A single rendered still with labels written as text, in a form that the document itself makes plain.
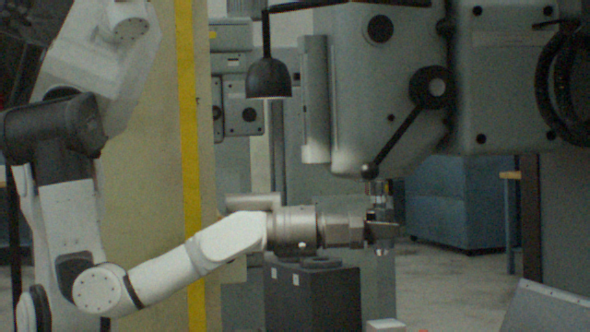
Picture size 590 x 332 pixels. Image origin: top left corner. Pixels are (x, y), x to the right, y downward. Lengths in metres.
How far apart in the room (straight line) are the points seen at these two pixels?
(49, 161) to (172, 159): 1.68
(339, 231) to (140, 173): 1.74
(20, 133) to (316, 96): 0.49
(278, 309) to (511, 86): 0.75
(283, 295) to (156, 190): 1.33
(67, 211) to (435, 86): 0.63
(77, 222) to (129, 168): 1.65
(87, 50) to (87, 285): 0.42
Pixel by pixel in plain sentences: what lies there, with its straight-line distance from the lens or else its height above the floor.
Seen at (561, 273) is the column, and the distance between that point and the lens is 1.75.
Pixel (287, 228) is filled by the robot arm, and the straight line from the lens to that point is 1.49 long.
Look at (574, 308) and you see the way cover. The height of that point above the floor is 1.05.
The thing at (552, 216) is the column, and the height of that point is 1.21.
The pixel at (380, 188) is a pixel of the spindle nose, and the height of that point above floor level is 1.29.
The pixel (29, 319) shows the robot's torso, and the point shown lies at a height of 1.02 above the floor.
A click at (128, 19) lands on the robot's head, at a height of 1.59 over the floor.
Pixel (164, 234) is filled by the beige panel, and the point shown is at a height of 1.02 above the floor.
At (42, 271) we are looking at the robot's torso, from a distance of 1.97.
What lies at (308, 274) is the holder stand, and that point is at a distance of 1.81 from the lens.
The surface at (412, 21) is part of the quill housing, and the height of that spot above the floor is 1.56.
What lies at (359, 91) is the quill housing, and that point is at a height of 1.45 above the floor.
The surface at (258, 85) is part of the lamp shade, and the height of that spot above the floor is 1.47.
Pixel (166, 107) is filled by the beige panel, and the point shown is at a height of 1.47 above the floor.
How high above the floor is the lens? 1.42
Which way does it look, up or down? 3 degrees down
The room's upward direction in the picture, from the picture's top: 2 degrees counter-clockwise
